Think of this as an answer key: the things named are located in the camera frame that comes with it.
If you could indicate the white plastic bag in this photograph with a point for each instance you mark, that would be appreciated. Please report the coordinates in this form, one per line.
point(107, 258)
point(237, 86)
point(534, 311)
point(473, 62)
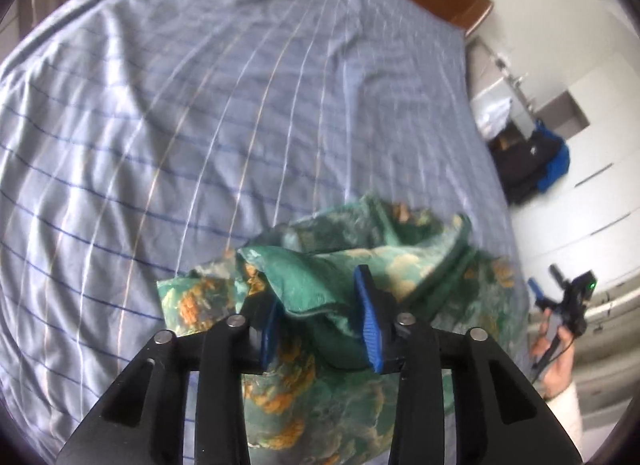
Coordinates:
point(492, 116)

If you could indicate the person's right hand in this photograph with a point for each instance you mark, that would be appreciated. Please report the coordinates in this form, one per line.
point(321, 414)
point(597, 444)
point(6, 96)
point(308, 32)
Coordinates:
point(557, 376)

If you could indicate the blue checked bed quilt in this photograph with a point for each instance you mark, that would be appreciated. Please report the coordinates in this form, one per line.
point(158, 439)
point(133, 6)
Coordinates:
point(134, 151)

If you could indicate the grey white dresser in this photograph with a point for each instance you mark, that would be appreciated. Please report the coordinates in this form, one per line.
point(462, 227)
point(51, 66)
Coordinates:
point(489, 76)

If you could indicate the green landscape print jacket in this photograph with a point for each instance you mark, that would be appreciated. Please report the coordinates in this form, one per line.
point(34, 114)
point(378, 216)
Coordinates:
point(319, 401)

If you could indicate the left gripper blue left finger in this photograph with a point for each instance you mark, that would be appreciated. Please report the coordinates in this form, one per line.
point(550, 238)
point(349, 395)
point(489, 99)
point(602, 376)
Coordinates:
point(140, 418)

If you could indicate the black and blue jacket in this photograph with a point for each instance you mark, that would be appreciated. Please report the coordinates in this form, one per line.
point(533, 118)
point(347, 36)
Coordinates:
point(530, 167)

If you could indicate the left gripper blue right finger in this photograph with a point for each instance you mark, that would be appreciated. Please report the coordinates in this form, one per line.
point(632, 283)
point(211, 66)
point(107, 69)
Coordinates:
point(500, 418)

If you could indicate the white wardrobe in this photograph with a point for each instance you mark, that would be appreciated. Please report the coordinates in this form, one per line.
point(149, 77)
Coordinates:
point(589, 220)

